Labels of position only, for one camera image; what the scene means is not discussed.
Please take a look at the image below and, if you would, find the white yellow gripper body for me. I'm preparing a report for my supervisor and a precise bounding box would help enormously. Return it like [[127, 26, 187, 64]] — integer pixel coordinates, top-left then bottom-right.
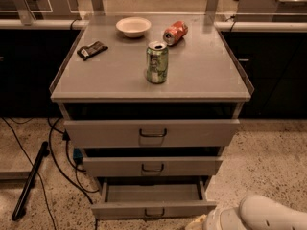
[[185, 207, 248, 230]]

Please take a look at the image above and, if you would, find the grey bottom drawer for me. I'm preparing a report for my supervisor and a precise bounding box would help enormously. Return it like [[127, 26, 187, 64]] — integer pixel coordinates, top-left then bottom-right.
[[91, 176, 217, 219]]

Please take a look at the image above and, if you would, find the grey drawer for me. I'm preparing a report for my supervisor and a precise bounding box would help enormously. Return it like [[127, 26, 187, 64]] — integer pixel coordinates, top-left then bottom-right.
[[83, 156, 222, 177], [91, 176, 217, 219], [64, 119, 240, 148]]

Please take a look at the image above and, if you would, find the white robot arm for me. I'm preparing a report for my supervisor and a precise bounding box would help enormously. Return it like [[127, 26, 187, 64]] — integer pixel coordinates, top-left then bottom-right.
[[184, 195, 307, 230]]

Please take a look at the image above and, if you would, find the grey middle drawer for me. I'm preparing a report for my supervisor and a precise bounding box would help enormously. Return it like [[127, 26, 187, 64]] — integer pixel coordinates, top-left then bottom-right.
[[83, 156, 222, 177]]

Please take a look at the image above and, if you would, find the grey top drawer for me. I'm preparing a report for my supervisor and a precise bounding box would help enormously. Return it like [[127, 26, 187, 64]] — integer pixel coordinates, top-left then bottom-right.
[[64, 119, 240, 148]]

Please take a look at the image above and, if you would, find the grey drawer cabinet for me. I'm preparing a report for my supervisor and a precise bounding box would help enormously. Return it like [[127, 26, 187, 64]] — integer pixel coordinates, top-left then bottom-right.
[[48, 13, 255, 190]]

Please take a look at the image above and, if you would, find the blue power plug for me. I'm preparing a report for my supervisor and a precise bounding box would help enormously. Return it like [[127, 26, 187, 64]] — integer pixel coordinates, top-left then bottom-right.
[[73, 148, 83, 164]]

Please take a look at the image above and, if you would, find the green soda can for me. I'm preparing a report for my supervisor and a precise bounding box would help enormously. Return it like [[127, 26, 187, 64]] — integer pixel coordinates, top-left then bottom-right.
[[147, 41, 169, 84]]

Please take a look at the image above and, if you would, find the orange soda can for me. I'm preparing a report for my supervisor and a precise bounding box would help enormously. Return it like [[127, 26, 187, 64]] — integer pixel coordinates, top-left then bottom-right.
[[163, 21, 188, 46]]

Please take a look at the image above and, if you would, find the black floor bar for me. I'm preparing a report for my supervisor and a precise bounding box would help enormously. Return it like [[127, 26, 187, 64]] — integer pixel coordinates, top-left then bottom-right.
[[12, 141, 49, 221]]

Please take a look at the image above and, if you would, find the white paper bowl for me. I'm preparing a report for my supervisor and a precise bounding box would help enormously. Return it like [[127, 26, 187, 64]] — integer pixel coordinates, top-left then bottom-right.
[[116, 17, 152, 38]]

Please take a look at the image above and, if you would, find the dark snack packet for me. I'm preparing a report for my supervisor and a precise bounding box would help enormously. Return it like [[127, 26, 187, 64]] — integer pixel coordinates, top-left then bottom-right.
[[77, 41, 108, 61]]

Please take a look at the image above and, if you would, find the white horizontal rail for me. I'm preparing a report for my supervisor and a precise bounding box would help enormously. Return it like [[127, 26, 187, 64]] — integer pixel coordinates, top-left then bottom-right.
[[0, 20, 307, 33]]

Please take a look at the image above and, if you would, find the black thick floor cable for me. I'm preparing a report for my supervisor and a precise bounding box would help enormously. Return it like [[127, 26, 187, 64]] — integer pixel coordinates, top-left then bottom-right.
[[47, 117, 99, 230]]

